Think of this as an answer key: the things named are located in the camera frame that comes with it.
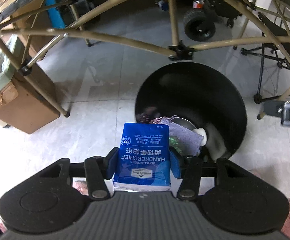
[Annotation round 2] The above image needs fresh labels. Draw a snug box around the tan folding table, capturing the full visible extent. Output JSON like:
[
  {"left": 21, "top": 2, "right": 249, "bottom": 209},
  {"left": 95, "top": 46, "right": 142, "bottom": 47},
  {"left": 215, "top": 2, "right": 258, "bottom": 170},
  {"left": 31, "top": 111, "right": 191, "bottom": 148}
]
[{"left": 0, "top": 0, "right": 290, "bottom": 120}]

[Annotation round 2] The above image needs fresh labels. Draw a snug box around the black cart wheel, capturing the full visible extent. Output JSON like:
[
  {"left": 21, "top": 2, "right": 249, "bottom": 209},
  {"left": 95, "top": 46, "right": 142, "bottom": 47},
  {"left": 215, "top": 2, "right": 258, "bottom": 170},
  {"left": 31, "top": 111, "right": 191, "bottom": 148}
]
[{"left": 184, "top": 9, "right": 216, "bottom": 42}]

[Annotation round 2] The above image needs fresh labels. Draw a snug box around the blue handkerchief tissue pack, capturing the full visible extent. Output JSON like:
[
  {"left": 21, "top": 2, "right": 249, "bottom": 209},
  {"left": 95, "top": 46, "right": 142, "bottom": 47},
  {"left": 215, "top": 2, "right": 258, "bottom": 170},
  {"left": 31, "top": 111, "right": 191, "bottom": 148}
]
[{"left": 113, "top": 123, "right": 170, "bottom": 192}]

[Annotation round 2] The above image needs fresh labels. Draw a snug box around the black round trash bin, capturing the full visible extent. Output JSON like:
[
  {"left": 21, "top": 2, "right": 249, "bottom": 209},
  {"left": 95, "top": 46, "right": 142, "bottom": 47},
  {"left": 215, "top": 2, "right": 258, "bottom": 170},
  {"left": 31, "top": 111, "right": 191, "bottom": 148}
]
[{"left": 134, "top": 62, "right": 247, "bottom": 159}]

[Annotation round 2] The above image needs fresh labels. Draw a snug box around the black folding chair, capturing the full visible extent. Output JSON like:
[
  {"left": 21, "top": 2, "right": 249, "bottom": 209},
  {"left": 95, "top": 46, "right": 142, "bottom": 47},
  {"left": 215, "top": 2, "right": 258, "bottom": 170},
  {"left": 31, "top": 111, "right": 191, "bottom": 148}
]
[{"left": 239, "top": 12, "right": 290, "bottom": 104}]

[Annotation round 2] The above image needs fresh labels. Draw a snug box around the purple knitted pouch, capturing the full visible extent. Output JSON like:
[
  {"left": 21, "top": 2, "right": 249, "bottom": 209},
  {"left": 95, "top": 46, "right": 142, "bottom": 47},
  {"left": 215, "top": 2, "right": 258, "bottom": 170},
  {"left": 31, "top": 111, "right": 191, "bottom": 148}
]
[{"left": 169, "top": 122, "right": 201, "bottom": 156}]

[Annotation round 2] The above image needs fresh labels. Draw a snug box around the white foam piece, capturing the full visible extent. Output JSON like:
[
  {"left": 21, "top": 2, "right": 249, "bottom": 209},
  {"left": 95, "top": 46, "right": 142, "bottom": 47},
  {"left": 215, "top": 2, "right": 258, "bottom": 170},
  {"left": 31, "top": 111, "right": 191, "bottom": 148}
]
[{"left": 192, "top": 128, "right": 207, "bottom": 146}]

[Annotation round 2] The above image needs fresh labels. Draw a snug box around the cardboard box with green liner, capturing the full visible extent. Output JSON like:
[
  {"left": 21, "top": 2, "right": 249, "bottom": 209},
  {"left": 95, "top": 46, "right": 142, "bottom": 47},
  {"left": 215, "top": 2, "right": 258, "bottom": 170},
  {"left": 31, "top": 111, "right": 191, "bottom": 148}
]
[{"left": 0, "top": 35, "right": 61, "bottom": 135}]

